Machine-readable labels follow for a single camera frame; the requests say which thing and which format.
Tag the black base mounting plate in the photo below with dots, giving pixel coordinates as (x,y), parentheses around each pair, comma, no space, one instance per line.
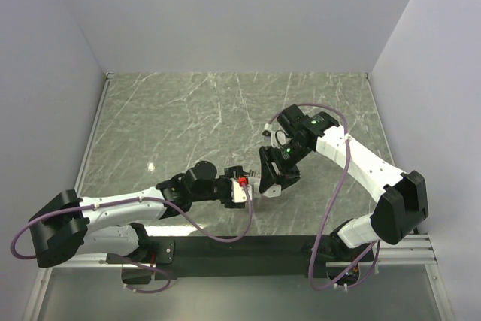
(260,255)

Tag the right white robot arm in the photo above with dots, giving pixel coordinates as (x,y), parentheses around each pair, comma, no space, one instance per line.
(400,197)

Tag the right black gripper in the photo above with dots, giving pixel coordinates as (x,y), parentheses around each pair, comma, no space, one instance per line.
(285,175)

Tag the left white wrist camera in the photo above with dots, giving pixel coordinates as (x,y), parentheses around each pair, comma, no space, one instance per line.
(241,190)

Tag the white socket cube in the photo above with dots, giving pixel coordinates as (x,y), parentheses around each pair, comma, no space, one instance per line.
(272,192)

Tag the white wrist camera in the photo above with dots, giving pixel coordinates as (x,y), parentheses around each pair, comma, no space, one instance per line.
(241,190)
(275,137)

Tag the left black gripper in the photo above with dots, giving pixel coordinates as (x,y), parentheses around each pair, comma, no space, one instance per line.
(231,172)

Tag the aluminium rail frame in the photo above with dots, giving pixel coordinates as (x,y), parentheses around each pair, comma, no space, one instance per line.
(153,126)

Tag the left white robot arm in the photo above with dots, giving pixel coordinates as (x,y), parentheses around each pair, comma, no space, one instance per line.
(69,225)

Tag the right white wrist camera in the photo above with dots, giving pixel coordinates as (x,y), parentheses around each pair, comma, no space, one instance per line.
(275,137)

